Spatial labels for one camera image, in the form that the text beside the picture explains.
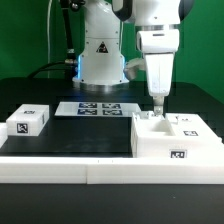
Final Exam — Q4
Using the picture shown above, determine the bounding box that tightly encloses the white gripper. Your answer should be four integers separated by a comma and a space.
136, 29, 179, 115

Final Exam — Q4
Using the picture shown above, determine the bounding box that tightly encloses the white cabinet door panel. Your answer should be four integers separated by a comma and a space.
165, 113, 218, 140
139, 111, 165, 123

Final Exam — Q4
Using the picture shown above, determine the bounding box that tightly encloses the white cabinet body box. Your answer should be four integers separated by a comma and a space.
131, 112, 224, 159

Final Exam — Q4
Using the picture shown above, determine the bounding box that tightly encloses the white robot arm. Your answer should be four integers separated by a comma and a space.
73, 0, 194, 115

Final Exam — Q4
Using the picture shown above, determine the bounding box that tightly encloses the white cabinet top block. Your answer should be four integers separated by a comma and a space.
6, 104, 49, 136

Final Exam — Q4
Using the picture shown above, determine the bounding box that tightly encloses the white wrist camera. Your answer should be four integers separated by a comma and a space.
123, 58, 145, 81

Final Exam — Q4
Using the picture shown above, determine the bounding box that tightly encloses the white marker base plate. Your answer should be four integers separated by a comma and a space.
55, 102, 140, 117

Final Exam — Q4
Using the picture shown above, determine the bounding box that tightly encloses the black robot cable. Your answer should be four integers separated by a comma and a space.
27, 0, 81, 79

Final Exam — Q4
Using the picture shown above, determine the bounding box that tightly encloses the white border fence rail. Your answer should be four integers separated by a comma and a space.
0, 123, 224, 184

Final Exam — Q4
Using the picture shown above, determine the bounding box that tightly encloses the white thin cable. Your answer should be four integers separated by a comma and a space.
46, 0, 54, 79

